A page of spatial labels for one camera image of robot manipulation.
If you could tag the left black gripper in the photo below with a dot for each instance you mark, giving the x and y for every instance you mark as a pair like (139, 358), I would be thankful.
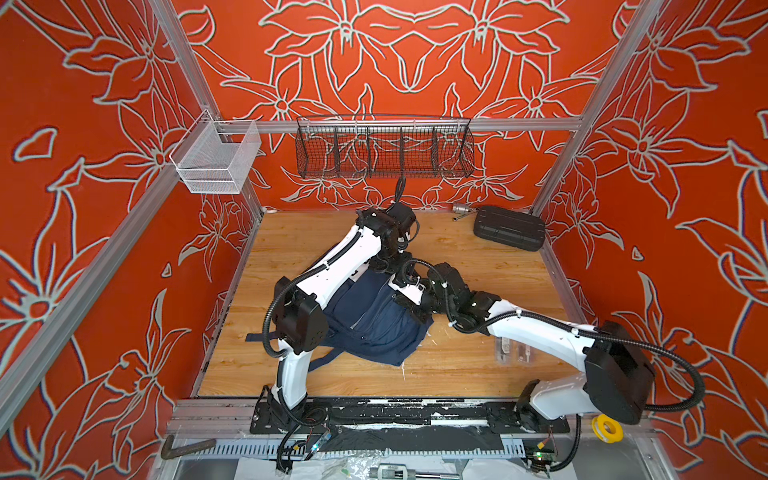
(405, 263)

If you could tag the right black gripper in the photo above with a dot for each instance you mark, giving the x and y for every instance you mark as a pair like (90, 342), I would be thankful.
(426, 286)

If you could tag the navy blue backpack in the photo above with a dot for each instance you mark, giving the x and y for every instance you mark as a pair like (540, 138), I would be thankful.
(366, 322)

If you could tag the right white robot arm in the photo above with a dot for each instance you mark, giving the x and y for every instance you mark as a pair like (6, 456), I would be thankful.
(614, 375)

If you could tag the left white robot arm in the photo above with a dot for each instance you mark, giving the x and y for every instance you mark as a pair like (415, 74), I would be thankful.
(295, 322)

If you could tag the black hard plastic case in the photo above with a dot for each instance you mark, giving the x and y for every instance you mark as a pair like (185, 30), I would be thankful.
(511, 228)

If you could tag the yellow tape roll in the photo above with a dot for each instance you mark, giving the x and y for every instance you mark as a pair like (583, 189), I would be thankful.
(607, 429)

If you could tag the black wire wall basket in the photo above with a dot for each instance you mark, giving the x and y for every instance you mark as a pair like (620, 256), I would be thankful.
(386, 146)

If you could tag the white wire wall basket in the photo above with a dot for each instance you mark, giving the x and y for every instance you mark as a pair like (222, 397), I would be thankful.
(216, 156)

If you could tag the rusty metal bracket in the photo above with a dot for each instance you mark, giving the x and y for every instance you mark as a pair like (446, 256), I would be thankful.
(169, 451)

